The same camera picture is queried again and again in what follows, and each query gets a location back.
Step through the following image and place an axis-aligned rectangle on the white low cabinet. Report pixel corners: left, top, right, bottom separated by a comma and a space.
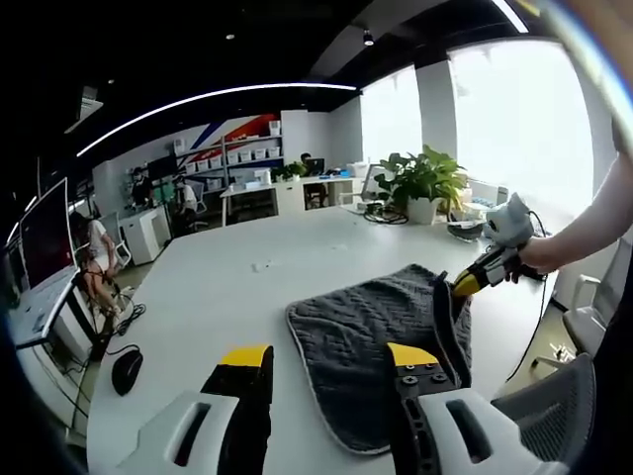
121, 206, 172, 266

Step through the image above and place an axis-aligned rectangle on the black computer mouse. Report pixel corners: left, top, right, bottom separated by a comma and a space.
111, 345, 144, 397

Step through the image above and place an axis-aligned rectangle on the white office desk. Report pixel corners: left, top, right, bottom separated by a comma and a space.
220, 182, 278, 227

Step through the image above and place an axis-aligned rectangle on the small green plant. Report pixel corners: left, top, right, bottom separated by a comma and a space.
270, 161, 308, 182

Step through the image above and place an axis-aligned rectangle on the computer monitor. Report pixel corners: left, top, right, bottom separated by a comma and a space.
18, 177, 75, 291

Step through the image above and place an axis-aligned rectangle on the shelf rack with white boxes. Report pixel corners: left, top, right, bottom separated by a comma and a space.
172, 121, 286, 192

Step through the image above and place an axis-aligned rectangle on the grey mesh office chair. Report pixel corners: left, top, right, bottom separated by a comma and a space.
492, 351, 597, 475

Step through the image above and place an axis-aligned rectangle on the grey knitted towel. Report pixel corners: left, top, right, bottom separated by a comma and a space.
284, 263, 475, 455

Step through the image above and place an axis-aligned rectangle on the white armrest office chair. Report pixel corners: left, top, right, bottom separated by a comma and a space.
563, 232, 627, 357

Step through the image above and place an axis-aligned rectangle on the small white computer desk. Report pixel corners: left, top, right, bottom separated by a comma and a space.
12, 266, 108, 377

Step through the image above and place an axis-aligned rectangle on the green plant in white pot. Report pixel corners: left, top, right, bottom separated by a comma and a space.
374, 143, 469, 227

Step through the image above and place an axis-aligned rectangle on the ceiling air conditioner unit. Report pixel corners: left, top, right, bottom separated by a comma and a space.
63, 86, 105, 134

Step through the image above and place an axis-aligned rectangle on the person's right hand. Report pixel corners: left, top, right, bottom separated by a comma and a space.
503, 236, 563, 285

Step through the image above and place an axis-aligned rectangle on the long ceiling light strip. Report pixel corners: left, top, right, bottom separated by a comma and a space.
76, 82, 357, 158

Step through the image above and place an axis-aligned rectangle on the coiled black cable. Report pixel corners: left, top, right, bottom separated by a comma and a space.
363, 205, 409, 227

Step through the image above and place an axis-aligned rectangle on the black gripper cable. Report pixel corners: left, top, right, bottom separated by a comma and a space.
503, 210, 553, 385

